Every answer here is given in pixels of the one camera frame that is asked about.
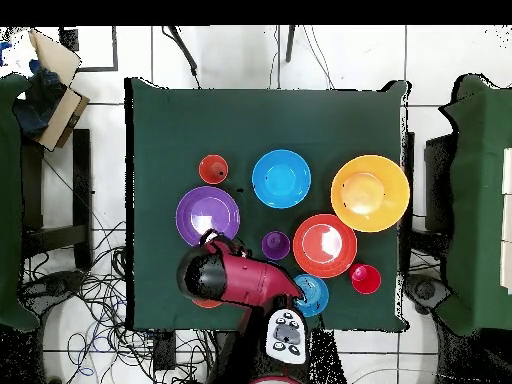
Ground large blue bowl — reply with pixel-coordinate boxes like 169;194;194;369
251;148;312;210

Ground black power strip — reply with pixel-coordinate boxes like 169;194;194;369
152;329;178;372

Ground purple cup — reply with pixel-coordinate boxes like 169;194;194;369
261;230;292;261

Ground orange cup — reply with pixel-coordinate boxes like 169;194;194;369
198;154;230;186

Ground blue cloth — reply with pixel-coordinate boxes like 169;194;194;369
12;59;67;137

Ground green covered table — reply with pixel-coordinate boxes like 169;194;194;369
437;72;512;337
0;72;41;333

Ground black tripod leg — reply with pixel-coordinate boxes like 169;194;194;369
160;25;202;90

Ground white boxes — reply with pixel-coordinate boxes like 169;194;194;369
499;146;512;296

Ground thin black frame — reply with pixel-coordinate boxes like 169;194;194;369
58;25;120;73

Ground dark green tablecloth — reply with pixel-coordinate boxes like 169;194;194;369
124;76;411;333

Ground small orange bowl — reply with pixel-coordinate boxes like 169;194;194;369
191;297;224;310

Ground black chair frame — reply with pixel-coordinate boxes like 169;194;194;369
399;131;457;249

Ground short black leg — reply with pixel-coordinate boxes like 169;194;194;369
284;25;297;64

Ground wide orange bowl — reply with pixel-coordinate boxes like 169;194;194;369
292;213;358;279

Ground wide purple bowl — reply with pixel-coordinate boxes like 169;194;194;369
175;185;242;248

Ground cardboard box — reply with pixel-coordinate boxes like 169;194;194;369
13;28;91;153

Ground red cup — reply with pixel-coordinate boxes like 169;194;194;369
348;262;382;296

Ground teal bowl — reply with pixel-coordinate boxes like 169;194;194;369
292;273;330;319

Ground black chair base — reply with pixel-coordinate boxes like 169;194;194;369
19;269;86;317
402;272;452;317

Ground tangle of floor cables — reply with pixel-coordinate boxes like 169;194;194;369
21;219;219;384

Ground yellow bowl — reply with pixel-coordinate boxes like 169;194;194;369
330;154;411;234

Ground black stool frame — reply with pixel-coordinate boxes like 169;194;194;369
20;127;94;273

